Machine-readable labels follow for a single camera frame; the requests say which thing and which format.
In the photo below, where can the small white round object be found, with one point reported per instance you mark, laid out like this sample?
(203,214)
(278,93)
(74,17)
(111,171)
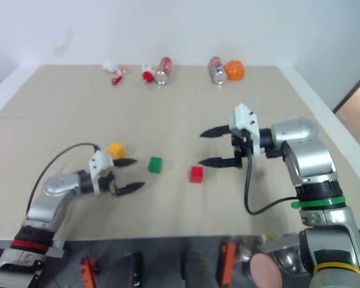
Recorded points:
(109,66)

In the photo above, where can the black rounded object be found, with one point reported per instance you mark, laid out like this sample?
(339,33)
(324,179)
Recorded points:
(137,267)

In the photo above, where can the red cube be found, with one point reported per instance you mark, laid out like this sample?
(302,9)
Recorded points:
(196,174)

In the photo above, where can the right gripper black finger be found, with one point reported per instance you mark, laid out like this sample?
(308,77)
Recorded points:
(220,162)
(216,131)

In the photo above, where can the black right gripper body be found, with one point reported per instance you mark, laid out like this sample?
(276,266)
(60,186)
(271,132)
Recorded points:
(241,147)

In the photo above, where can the yellow cube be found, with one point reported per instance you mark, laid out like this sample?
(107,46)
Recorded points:
(116,149)

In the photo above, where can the green cube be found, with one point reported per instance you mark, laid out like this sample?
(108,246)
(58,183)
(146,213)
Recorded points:
(155,164)

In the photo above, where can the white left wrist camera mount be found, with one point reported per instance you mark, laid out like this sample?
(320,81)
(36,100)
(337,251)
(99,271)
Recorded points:
(99,163)

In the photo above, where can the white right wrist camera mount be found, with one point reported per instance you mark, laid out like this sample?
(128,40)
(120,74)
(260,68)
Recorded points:
(246,120)

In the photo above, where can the short orange tool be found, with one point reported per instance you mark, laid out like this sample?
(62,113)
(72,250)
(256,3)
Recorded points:
(88,270)

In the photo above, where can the red soda can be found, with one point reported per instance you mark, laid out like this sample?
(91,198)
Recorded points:
(163,70)

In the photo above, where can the shiny silver rounded object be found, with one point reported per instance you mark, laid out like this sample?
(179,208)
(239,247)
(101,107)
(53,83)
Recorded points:
(285,258)

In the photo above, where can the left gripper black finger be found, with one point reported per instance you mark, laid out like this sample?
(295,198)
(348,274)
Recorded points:
(124,162)
(131,187)

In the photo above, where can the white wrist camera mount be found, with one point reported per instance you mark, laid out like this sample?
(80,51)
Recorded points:
(99,163)
(246,120)

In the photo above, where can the pink round shape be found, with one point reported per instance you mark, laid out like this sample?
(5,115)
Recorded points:
(265,270)

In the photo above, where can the silver can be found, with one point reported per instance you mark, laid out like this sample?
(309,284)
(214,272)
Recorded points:
(217,70)

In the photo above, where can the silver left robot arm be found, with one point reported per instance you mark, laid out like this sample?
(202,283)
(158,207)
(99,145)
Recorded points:
(48,192)

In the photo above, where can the tall orange tool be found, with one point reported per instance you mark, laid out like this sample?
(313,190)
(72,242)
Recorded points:
(228,258)

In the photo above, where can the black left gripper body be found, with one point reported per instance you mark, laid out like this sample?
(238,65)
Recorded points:
(108,183)

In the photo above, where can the orange ball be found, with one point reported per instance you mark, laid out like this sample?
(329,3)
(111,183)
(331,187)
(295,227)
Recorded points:
(234,70)

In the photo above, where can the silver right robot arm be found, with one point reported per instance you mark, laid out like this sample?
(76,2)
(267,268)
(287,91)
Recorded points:
(309,156)

